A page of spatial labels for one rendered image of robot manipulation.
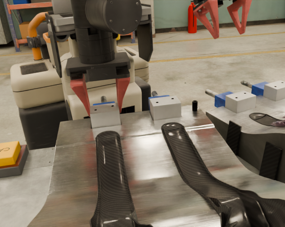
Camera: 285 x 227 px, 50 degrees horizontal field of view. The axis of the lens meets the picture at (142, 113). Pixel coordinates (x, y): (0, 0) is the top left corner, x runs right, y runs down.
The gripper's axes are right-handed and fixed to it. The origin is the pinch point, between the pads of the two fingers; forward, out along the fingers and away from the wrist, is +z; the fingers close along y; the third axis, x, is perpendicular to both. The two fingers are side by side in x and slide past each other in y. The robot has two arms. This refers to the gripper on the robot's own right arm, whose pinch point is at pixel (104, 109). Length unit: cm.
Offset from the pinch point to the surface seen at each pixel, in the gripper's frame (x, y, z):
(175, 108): -2.9, 12.2, 0.2
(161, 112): -2.9, 9.8, 0.7
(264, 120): -1.5, 30.2, 6.1
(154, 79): 273, 58, 91
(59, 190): -17.5, -6.9, 2.7
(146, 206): -27.3, 2.9, -1.3
